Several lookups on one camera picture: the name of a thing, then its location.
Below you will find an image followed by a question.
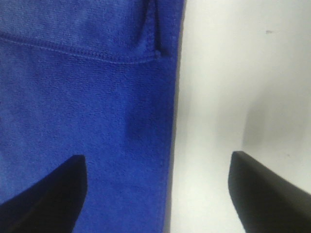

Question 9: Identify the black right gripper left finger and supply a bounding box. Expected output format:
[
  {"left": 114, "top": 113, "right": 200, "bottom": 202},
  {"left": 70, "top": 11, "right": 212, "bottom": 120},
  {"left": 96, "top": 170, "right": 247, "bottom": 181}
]
[{"left": 0, "top": 155, "right": 87, "bottom": 233}]

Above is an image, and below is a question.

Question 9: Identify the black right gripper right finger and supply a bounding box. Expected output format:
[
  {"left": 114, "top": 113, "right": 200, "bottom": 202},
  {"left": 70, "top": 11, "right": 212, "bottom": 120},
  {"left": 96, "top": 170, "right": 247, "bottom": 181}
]
[{"left": 228, "top": 151, "right": 311, "bottom": 233}]

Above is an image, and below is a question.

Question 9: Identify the blue microfiber towel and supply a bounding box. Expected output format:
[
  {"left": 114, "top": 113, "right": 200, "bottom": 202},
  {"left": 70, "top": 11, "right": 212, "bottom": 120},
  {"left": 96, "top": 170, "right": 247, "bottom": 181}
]
[{"left": 0, "top": 0, "right": 184, "bottom": 233}]

